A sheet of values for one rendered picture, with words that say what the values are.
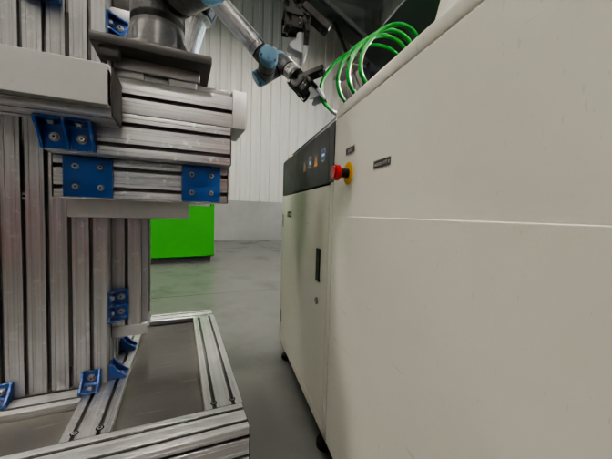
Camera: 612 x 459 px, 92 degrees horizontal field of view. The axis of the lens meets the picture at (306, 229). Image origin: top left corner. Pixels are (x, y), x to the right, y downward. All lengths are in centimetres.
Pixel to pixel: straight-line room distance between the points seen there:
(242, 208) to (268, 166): 129
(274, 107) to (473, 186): 798
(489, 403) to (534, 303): 13
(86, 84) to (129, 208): 33
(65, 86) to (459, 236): 64
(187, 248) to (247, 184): 379
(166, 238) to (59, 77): 367
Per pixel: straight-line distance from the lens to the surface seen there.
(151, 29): 83
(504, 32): 42
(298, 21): 114
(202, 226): 431
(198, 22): 159
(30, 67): 68
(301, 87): 141
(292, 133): 828
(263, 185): 779
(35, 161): 98
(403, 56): 58
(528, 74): 38
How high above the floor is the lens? 70
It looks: 3 degrees down
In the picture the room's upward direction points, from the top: 2 degrees clockwise
